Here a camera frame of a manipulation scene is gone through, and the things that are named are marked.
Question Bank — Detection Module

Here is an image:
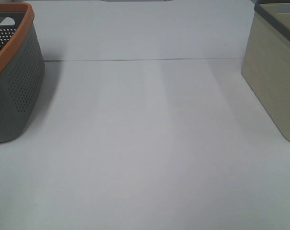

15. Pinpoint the beige basket grey rim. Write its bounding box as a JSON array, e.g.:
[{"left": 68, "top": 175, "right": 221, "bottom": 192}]
[{"left": 241, "top": 0, "right": 290, "bottom": 142}]

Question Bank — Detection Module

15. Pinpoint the grey perforated basket orange rim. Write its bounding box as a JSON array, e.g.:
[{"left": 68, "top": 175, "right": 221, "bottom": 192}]
[{"left": 0, "top": 2, "right": 45, "bottom": 143}]

